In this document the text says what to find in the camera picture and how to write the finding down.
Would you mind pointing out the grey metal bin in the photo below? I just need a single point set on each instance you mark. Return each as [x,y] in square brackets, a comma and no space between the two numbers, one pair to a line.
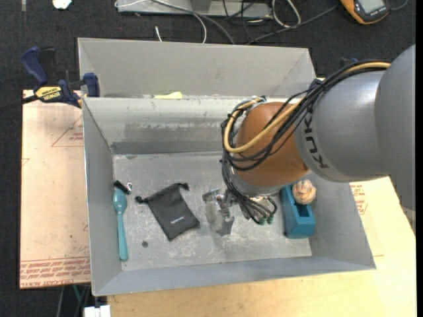
[198,137]

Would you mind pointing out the yellow soft thing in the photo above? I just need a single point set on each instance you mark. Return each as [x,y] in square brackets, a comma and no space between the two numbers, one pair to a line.
[169,95]

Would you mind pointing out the teal plastic spoon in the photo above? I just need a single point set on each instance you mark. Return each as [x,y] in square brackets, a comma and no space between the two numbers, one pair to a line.
[121,223]

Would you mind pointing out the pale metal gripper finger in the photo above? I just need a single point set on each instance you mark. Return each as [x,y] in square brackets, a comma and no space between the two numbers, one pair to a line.
[226,226]
[211,210]

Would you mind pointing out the teal blue hollow block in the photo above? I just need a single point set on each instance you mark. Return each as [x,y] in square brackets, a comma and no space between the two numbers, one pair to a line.
[294,220]

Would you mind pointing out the brown cardboard board red print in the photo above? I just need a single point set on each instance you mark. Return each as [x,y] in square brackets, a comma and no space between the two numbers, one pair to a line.
[53,190]

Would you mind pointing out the pale orange striped toy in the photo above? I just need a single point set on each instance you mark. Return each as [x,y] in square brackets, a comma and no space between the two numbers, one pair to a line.
[304,193]

